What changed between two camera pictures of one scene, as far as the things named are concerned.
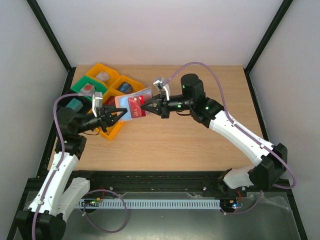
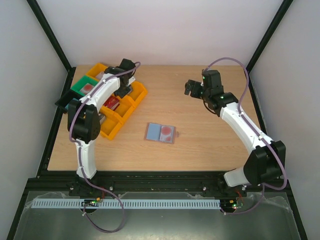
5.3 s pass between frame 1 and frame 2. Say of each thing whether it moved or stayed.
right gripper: moved
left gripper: moved
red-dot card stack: stayed
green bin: stayed
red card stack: stayed
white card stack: stayed
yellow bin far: stayed
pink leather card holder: moved
